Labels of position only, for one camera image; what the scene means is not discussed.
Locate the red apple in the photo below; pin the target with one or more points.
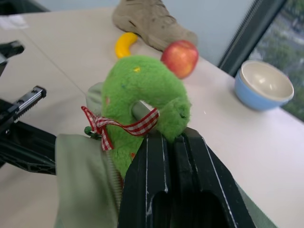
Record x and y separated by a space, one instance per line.
180 58

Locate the light green zipper pouch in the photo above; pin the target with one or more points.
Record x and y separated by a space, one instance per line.
80 178

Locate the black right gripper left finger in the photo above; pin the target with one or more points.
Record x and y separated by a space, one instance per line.
142 180

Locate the black window frame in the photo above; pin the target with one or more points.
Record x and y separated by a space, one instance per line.
247 33

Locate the yellow banana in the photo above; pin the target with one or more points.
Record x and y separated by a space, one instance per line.
123 45

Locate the beige sneaker shoe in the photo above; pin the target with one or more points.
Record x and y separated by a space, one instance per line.
152 21

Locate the blue bowl with cream inside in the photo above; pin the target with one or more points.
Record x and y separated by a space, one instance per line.
259 92

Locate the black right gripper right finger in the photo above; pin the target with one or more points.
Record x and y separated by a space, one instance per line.
202 175

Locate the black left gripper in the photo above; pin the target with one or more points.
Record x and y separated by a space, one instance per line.
22 104

